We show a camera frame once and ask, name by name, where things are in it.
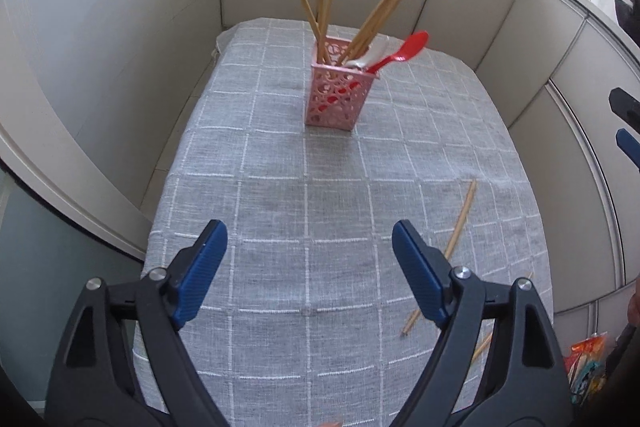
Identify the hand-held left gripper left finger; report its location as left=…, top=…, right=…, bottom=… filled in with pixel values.
left=45, top=219, right=229, bottom=427

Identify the grey checked tablecloth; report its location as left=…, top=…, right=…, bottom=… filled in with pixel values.
left=131, top=17, right=555, bottom=427

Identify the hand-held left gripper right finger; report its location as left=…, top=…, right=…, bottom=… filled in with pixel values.
left=392, top=219, right=573, bottom=427

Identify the orange plastic bag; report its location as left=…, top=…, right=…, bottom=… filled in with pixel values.
left=564, top=332, right=610, bottom=410

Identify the white plastic spoon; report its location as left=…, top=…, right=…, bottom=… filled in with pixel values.
left=341, top=38, right=393, bottom=70

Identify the red plastic spoon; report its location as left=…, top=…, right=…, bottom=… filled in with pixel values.
left=320, top=31, right=431, bottom=114

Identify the dark object on ledge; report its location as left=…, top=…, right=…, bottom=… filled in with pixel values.
left=614, top=0, right=640, bottom=32

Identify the pink perforated utensil basket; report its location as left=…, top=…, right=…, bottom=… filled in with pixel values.
left=305, top=34, right=380, bottom=130

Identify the person's right forearm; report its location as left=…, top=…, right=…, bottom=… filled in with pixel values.
left=627, top=279, right=640, bottom=325

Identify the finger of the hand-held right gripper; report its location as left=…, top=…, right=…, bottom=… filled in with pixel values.
left=616, top=128, right=640, bottom=168
left=608, top=88, right=640, bottom=124

